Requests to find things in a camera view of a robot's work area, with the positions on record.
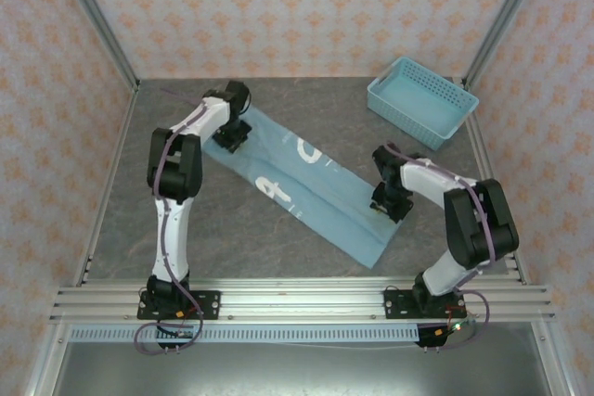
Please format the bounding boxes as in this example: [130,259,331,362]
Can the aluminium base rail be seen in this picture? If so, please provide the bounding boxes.
[48,275,557,324]

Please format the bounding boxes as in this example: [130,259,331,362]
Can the light blue t-shirt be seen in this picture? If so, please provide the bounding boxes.
[202,106,404,271]

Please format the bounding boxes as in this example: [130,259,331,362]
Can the white slotted cable duct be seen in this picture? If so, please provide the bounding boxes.
[69,324,421,345]

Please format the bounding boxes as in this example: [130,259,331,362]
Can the aluminium side rail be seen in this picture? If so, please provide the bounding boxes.
[461,75,530,287]
[71,82,141,287]

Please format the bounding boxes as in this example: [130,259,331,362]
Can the light blue plastic basket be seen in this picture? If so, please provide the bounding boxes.
[366,56,480,152]

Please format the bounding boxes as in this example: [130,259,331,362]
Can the grey metal sheet panel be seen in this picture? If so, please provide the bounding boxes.
[53,339,553,396]

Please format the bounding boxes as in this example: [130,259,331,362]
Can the small electronics board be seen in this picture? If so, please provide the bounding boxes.
[157,328,195,341]
[433,319,477,338]

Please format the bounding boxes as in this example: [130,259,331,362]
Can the aluminium frame post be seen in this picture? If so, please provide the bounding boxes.
[48,0,141,91]
[531,321,581,396]
[25,321,71,396]
[463,0,552,91]

